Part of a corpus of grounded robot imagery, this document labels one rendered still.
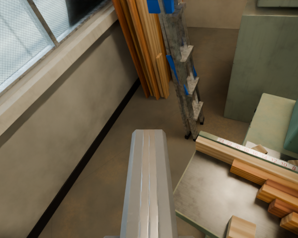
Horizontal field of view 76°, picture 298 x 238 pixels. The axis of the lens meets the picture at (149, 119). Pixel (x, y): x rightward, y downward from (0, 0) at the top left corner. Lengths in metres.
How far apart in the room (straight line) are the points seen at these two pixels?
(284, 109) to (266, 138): 0.15
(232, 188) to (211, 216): 0.09
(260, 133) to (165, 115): 1.18
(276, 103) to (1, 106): 1.23
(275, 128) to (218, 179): 0.33
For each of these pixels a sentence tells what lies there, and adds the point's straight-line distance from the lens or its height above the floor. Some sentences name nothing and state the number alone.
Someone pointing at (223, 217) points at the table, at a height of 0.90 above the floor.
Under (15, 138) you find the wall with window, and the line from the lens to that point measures 1.29.
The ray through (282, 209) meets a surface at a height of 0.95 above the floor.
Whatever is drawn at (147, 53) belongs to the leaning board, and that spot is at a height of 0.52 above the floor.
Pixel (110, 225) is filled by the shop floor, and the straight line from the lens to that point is 1.53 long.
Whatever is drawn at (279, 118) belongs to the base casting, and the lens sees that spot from 0.82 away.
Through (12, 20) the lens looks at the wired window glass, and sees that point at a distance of 1.29.
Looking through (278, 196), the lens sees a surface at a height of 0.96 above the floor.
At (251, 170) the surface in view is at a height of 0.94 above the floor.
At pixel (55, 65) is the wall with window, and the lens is 1.26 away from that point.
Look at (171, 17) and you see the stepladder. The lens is 1.01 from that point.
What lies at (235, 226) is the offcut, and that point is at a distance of 0.48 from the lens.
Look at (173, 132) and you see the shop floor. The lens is 1.69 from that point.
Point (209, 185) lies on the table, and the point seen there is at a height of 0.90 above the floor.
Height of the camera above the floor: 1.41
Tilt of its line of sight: 51 degrees down
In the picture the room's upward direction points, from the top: 17 degrees counter-clockwise
